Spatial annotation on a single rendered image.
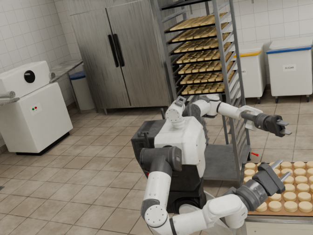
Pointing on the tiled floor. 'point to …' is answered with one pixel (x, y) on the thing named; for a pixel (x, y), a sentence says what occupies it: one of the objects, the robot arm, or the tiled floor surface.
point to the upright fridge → (124, 51)
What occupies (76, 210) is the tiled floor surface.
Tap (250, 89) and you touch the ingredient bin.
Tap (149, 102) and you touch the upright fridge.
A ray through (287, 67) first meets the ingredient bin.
